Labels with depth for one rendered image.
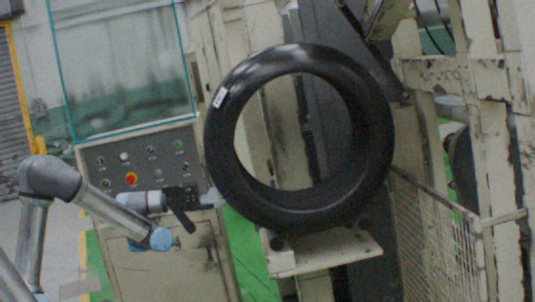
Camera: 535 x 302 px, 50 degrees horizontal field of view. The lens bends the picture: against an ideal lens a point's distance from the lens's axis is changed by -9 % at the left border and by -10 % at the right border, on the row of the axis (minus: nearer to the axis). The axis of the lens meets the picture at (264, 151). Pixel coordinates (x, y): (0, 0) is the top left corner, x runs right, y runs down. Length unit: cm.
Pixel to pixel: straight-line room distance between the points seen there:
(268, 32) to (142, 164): 84
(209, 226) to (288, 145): 60
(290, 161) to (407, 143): 43
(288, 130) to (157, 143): 66
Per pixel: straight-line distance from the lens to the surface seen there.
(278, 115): 221
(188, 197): 197
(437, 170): 231
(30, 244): 185
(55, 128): 1085
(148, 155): 265
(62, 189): 174
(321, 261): 197
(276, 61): 183
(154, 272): 272
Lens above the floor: 147
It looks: 9 degrees down
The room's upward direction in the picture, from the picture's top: 12 degrees counter-clockwise
